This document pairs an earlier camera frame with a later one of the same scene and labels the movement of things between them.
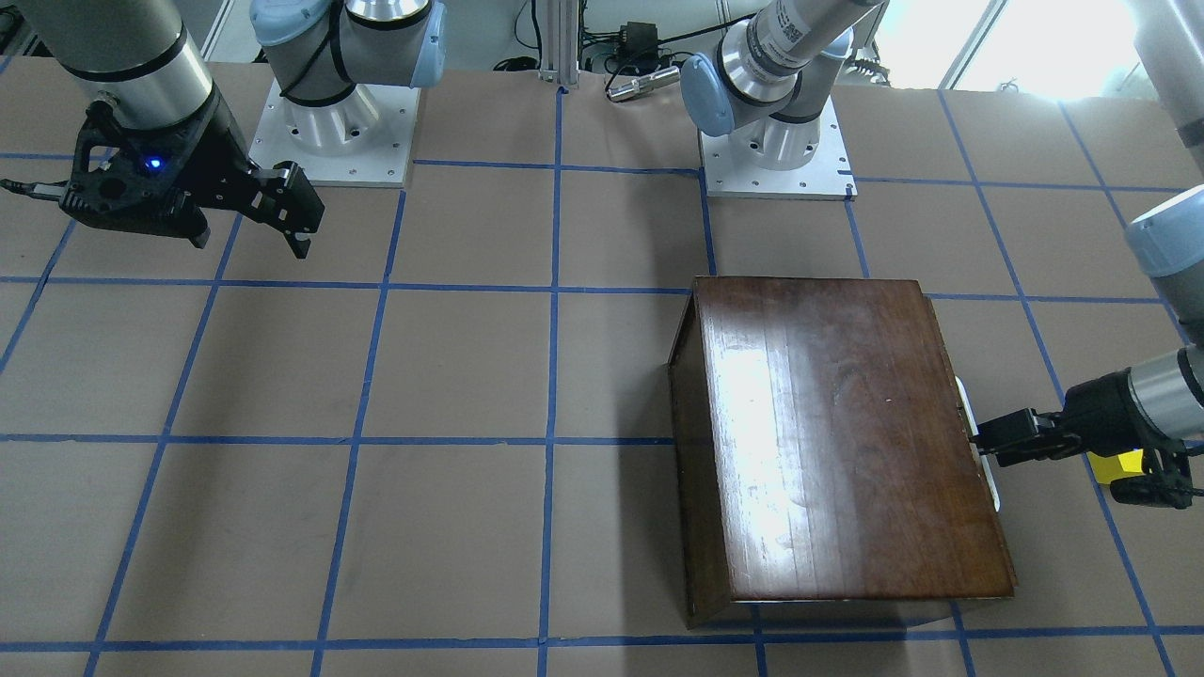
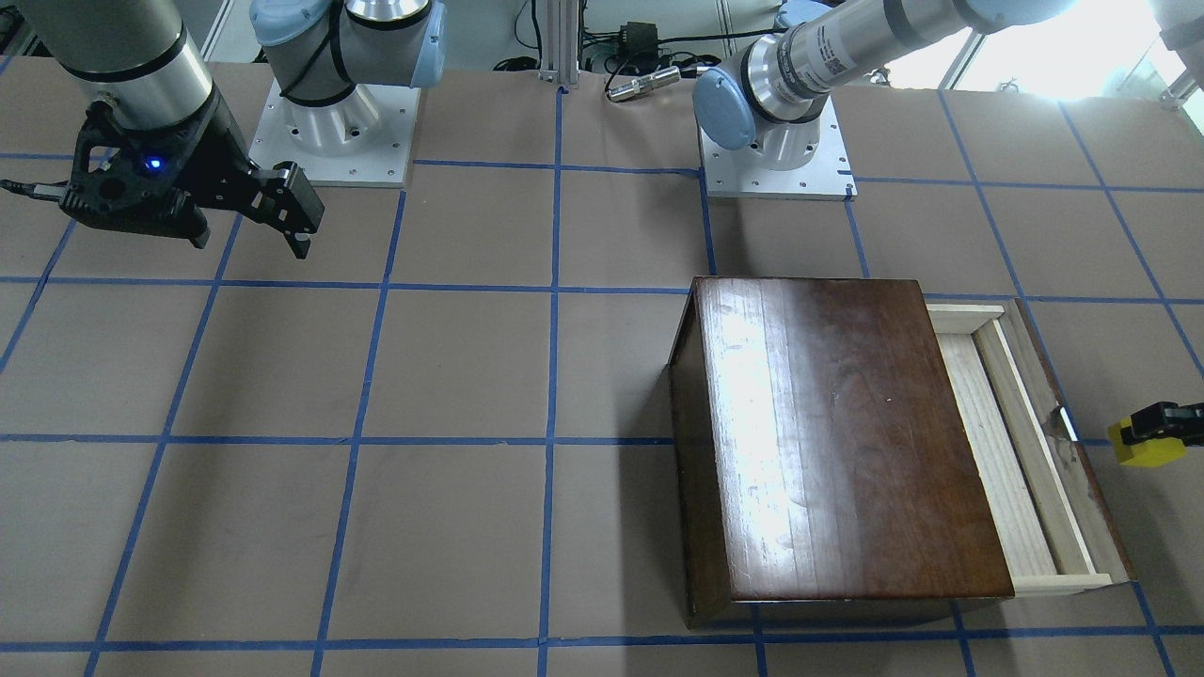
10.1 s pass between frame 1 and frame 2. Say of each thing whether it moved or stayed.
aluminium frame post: stayed
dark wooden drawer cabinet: stayed
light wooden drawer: moved
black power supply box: stayed
